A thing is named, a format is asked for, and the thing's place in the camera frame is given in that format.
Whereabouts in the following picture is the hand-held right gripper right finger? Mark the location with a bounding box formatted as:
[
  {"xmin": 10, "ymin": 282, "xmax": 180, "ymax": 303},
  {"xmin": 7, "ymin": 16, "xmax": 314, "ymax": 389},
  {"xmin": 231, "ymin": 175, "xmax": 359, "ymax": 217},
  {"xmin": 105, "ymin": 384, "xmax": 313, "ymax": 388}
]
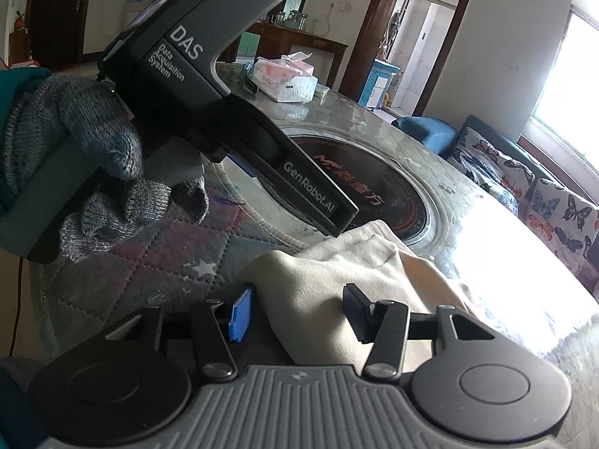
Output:
[{"xmin": 343, "ymin": 283, "xmax": 497, "ymax": 382}]

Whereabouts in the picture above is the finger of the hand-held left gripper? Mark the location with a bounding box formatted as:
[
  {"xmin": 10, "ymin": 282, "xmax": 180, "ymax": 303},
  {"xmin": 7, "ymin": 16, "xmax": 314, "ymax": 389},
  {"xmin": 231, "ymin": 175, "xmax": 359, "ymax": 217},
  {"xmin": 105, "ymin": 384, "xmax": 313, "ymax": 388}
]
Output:
[{"xmin": 292, "ymin": 203, "xmax": 361, "ymax": 238}]

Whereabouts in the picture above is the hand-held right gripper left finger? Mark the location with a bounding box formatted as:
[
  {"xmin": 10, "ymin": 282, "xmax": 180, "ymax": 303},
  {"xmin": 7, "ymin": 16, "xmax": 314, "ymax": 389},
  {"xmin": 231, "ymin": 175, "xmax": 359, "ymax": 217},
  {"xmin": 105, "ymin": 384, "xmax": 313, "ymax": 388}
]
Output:
[{"xmin": 105, "ymin": 284, "xmax": 256, "ymax": 382}]

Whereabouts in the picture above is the cream shirt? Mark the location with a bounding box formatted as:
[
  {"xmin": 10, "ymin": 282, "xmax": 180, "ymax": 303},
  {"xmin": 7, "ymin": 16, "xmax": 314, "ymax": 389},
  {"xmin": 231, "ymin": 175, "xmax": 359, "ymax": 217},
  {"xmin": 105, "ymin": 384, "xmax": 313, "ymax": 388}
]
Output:
[{"xmin": 243, "ymin": 220, "xmax": 485, "ymax": 377}]

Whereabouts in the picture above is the person's left forearm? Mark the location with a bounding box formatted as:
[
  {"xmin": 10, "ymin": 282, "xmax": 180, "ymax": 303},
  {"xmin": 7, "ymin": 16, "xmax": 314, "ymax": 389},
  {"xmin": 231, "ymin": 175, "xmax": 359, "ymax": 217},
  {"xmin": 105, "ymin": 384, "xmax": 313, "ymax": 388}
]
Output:
[{"xmin": 0, "ymin": 68, "xmax": 52, "ymax": 122}]

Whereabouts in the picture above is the person's left hand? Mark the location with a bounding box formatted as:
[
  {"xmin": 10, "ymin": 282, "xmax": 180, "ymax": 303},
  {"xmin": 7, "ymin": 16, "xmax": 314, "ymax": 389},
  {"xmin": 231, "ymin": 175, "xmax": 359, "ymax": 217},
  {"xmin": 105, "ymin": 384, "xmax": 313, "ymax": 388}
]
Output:
[{"xmin": 0, "ymin": 74, "xmax": 210, "ymax": 263}]

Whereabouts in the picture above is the round black induction cooktop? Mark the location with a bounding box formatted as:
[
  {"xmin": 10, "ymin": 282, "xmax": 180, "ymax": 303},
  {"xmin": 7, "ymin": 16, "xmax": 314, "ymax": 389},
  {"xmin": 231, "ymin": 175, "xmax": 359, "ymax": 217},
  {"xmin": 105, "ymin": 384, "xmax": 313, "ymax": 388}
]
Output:
[{"xmin": 255, "ymin": 132, "xmax": 429, "ymax": 250}]

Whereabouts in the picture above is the small black device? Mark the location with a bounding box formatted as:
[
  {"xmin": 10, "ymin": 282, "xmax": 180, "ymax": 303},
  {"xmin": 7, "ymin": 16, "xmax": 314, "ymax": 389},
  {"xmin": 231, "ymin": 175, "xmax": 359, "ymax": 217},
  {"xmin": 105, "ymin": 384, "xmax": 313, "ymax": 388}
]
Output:
[{"xmin": 242, "ymin": 63, "xmax": 259, "ymax": 95}]

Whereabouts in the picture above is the dark wooden sideboard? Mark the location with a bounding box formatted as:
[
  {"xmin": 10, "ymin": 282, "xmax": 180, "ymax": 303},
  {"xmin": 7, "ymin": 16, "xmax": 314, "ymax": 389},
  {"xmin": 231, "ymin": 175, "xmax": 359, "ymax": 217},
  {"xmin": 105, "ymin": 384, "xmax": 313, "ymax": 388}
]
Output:
[{"xmin": 225, "ymin": 23, "xmax": 349, "ymax": 92}]

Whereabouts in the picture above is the pink white tissue pack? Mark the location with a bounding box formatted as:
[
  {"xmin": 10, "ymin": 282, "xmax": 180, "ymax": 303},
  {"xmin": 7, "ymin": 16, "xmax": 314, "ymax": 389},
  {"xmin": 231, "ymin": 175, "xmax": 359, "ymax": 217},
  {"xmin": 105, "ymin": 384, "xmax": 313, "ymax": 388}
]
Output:
[{"xmin": 253, "ymin": 51, "xmax": 318, "ymax": 104}]

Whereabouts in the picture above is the blue sofa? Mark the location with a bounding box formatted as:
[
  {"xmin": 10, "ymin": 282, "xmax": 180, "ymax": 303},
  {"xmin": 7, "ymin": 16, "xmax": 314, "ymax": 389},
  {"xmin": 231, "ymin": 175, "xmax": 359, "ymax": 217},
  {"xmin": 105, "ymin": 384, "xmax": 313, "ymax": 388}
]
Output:
[{"xmin": 392, "ymin": 114, "xmax": 599, "ymax": 291}]

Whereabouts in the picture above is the dark wooden door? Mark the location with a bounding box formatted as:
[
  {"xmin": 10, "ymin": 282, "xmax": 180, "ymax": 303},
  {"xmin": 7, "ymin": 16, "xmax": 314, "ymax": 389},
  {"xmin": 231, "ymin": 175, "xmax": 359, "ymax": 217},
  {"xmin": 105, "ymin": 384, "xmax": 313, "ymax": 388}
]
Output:
[{"xmin": 25, "ymin": 0, "xmax": 94, "ymax": 68}]

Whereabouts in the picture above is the blue cabinet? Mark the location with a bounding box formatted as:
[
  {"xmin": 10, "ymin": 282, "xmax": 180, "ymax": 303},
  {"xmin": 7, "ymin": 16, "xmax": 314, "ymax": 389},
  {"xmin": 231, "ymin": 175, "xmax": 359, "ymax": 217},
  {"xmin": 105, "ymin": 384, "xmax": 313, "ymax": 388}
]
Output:
[{"xmin": 360, "ymin": 60, "xmax": 398, "ymax": 108}]

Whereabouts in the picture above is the butterfly print pillow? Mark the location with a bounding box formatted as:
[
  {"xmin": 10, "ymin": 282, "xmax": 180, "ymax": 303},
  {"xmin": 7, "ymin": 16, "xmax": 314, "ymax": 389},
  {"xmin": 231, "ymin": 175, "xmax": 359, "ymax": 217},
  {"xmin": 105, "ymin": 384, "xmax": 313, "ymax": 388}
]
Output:
[
  {"xmin": 447, "ymin": 145, "xmax": 520, "ymax": 216},
  {"xmin": 461, "ymin": 126, "xmax": 536, "ymax": 188},
  {"xmin": 524, "ymin": 178, "xmax": 599, "ymax": 286}
]

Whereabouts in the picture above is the red fire extinguisher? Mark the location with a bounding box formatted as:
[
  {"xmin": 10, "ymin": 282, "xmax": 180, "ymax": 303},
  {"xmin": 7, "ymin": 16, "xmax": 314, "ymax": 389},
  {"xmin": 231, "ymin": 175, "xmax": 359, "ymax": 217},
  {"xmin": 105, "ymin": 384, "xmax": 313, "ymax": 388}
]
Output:
[{"xmin": 9, "ymin": 10, "xmax": 31, "ymax": 64}]

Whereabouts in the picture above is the hanging dark cloth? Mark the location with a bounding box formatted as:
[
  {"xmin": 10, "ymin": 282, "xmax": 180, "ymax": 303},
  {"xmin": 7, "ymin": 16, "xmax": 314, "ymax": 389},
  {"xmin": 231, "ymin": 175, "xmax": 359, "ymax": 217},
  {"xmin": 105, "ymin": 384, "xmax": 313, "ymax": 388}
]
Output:
[{"xmin": 386, "ymin": 9, "xmax": 403, "ymax": 57}]

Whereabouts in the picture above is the person's teal jacket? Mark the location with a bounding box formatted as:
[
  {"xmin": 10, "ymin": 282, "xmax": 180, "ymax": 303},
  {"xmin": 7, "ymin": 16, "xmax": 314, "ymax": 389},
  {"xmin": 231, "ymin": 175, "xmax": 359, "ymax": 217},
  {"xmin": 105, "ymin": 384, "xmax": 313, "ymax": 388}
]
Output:
[{"xmin": 0, "ymin": 358, "xmax": 48, "ymax": 449}]

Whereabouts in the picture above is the window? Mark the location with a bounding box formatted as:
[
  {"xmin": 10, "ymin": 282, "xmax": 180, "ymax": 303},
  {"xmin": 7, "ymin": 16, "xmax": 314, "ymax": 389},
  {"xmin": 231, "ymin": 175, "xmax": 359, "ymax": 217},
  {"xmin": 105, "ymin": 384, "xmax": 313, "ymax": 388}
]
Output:
[{"xmin": 522, "ymin": 0, "xmax": 599, "ymax": 160}]

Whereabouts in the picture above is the dark wooden door frame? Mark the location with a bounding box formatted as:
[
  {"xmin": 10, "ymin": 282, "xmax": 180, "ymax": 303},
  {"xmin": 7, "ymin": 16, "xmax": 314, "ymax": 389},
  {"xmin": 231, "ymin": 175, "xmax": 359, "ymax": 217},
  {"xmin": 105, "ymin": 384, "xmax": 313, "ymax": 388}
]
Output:
[{"xmin": 337, "ymin": 0, "xmax": 483, "ymax": 117}]

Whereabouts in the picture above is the black cable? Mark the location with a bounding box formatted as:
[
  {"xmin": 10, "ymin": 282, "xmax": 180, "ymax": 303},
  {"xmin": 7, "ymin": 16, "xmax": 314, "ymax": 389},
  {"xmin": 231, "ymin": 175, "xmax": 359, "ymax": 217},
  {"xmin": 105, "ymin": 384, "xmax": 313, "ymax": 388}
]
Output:
[{"xmin": 8, "ymin": 256, "xmax": 24, "ymax": 358}]

